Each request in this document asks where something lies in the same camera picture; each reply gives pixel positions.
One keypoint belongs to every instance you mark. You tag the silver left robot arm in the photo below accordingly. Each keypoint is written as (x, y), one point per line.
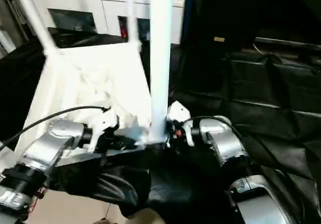
(40, 153)

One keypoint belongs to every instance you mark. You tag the black work mat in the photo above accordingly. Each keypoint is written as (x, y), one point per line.
(271, 108)

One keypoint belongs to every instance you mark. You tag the small tan label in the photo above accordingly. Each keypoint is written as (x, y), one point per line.
(219, 39)

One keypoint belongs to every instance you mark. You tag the red bottle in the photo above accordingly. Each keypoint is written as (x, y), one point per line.
(123, 29)

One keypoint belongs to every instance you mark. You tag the white cabinet with glass doors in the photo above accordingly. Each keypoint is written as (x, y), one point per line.
(85, 5)

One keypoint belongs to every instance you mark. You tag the dark low shelf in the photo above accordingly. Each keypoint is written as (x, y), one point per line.
(291, 43)

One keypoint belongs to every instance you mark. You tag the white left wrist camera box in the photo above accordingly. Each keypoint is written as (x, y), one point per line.
(103, 123)

